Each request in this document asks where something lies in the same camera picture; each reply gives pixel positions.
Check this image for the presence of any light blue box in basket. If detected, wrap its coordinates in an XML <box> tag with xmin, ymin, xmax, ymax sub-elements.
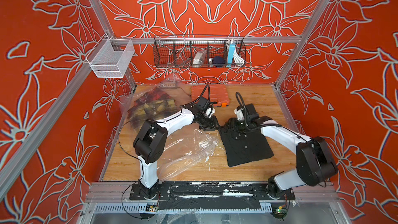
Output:
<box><xmin>227</xmin><ymin>41</ymin><xmax>235</xmax><ymax>67</ymax></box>

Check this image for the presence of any grey white packet in basket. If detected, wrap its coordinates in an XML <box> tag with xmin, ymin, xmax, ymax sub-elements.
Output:
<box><xmin>192</xmin><ymin>50</ymin><xmax>206</xmax><ymax>68</ymax></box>

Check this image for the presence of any white cable in basket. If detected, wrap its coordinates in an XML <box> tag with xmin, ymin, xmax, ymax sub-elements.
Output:
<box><xmin>233</xmin><ymin>49</ymin><xmax>245</xmax><ymax>66</ymax></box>

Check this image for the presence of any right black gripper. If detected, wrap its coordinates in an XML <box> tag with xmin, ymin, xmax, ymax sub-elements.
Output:
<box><xmin>223</xmin><ymin>117</ymin><xmax>251</xmax><ymax>134</ymax></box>

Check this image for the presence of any red black plaid shirt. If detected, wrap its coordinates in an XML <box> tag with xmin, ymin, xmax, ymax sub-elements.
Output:
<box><xmin>134</xmin><ymin>87</ymin><xmax>173</xmax><ymax>106</ymax></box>

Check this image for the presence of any black wire wall basket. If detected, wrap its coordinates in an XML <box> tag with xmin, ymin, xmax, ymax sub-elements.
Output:
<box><xmin>153</xmin><ymin>34</ymin><xmax>247</xmax><ymax>68</ymax></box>

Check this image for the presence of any yellow black plaid shirt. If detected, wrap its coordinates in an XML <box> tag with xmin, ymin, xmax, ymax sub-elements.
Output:
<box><xmin>127</xmin><ymin>99</ymin><xmax>180</xmax><ymax>129</ymax></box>

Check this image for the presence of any orange plastic tool case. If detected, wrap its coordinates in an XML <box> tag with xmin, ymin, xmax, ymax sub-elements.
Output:
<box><xmin>191</xmin><ymin>84</ymin><xmax>230</xmax><ymax>107</ymax></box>

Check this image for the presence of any clear plastic vacuum bag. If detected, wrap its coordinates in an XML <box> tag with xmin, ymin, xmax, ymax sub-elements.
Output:
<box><xmin>119</xmin><ymin>74</ymin><xmax>220</xmax><ymax>181</ymax></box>

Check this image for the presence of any clear acrylic wall bin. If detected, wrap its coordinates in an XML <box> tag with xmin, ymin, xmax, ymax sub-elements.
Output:
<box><xmin>88</xmin><ymin>39</ymin><xmax>135</xmax><ymax>78</ymax></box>

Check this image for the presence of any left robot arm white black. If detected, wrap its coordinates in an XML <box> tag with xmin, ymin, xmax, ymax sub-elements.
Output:
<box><xmin>133</xmin><ymin>84</ymin><xmax>218</xmax><ymax>199</ymax></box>

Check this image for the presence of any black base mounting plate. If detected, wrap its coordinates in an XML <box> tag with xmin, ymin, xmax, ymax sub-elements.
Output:
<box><xmin>129</xmin><ymin>181</ymin><xmax>295</xmax><ymax>213</ymax></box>

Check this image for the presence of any dark blue round object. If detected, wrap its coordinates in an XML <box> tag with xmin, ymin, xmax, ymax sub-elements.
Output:
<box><xmin>212</xmin><ymin>56</ymin><xmax>225</xmax><ymax>67</ymax></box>

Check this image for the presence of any white slotted cable duct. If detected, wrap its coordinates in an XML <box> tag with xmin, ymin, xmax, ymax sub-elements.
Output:
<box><xmin>94</xmin><ymin>202</ymin><xmax>273</xmax><ymax>214</ymax></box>

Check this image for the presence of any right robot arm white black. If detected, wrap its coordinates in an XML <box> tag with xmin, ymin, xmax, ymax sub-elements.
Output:
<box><xmin>233</xmin><ymin>92</ymin><xmax>338</xmax><ymax>200</ymax></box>

